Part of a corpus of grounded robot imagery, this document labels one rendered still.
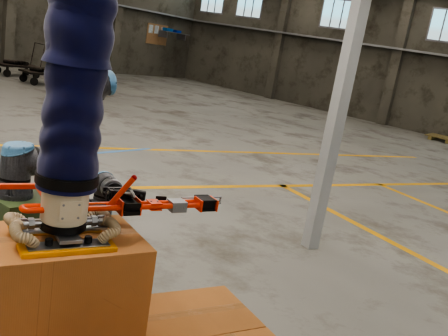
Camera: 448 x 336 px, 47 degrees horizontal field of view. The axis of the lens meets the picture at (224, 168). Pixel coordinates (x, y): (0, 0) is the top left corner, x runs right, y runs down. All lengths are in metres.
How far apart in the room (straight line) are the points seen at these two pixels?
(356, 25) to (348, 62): 0.31
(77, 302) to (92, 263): 0.16
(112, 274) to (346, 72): 3.20
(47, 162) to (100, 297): 0.54
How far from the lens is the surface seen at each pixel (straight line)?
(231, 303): 2.60
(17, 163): 2.71
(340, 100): 4.68
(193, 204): 2.19
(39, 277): 1.91
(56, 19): 1.82
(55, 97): 1.84
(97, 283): 1.99
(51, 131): 1.86
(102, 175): 2.35
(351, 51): 4.67
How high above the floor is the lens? 1.76
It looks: 14 degrees down
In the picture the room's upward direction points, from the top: 9 degrees clockwise
